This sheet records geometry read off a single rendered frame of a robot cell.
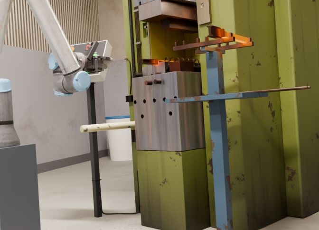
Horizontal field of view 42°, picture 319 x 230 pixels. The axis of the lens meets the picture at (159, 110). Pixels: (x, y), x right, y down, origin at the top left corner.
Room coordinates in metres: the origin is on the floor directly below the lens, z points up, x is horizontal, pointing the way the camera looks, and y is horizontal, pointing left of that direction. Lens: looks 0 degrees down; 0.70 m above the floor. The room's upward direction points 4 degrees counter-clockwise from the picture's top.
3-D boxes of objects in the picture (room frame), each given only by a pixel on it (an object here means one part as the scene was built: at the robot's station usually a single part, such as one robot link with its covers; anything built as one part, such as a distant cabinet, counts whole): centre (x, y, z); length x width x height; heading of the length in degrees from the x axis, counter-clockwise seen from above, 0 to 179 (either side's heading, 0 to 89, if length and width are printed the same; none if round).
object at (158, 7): (2.64, -0.13, 1.32); 0.42 x 0.20 x 0.10; 134
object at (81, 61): (2.09, 0.40, 0.98); 0.10 x 0.05 x 0.09; 44
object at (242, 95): (1.98, -0.28, 0.75); 0.40 x 0.30 x 0.02; 55
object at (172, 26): (2.65, -0.17, 1.24); 0.30 x 0.07 x 0.06; 134
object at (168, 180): (2.61, -0.17, 0.23); 0.56 x 0.38 x 0.47; 134
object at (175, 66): (2.41, -0.15, 0.95); 0.12 x 0.09 x 0.07; 134
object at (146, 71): (2.64, -0.13, 0.96); 0.42 x 0.20 x 0.09; 134
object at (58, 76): (2.02, 0.46, 0.86); 0.12 x 0.09 x 0.12; 43
